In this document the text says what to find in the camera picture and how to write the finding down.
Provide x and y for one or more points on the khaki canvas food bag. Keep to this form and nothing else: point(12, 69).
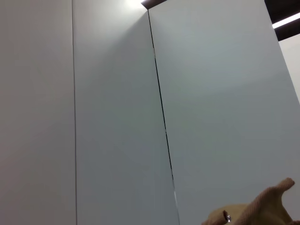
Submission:
point(257, 208)

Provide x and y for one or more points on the white linear ceiling light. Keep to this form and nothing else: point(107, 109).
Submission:
point(287, 20)

